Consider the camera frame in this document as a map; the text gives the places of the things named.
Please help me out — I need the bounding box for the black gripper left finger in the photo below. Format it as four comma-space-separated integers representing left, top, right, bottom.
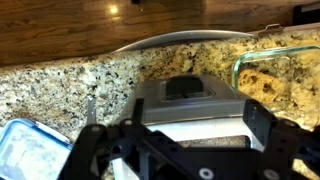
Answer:
59, 98, 158, 180

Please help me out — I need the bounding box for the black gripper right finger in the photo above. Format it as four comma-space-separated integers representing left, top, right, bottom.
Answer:
243, 99, 320, 180

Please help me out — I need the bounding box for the brown bread slice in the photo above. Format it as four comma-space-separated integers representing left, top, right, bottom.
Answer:
238, 68, 291, 104
181, 135, 247, 148

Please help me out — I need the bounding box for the stainless steel toaster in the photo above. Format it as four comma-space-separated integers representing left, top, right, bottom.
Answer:
111, 73, 268, 180

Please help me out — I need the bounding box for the blue-lidded plastic container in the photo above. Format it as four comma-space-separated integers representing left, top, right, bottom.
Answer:
0, 118, 74, 180

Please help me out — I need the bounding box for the clear glass baking dish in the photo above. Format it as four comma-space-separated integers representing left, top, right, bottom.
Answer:
231, 44, 320, 128

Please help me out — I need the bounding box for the curved silver appliance handle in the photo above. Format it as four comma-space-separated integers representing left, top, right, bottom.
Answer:
109, 29, 258, 56

